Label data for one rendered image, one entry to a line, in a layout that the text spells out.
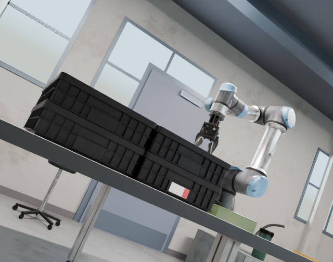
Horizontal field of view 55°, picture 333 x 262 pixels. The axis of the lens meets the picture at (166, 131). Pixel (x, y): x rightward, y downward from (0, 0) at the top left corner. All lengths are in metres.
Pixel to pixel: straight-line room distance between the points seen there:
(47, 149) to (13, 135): 0.08
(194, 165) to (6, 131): 0.78
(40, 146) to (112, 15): 3.58
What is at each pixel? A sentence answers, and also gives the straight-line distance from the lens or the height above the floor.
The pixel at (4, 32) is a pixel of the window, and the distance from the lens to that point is 4.01.
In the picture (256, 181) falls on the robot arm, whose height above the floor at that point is 0.94.
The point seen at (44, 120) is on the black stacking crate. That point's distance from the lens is 1.13.
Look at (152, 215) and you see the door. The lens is 4.33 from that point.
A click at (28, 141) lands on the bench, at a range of 0.79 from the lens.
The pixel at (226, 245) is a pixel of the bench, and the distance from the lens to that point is 1.10.
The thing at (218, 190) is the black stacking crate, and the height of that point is 0.81.
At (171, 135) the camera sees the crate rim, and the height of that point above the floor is 0.92.
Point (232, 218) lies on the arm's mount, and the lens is 1.67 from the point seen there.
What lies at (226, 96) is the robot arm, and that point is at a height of 1.20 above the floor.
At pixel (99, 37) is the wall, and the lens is 4.16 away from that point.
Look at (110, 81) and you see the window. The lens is 4.06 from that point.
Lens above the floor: 0.69
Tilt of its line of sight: 11 degrees up
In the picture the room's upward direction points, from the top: 24 degrees clockwise
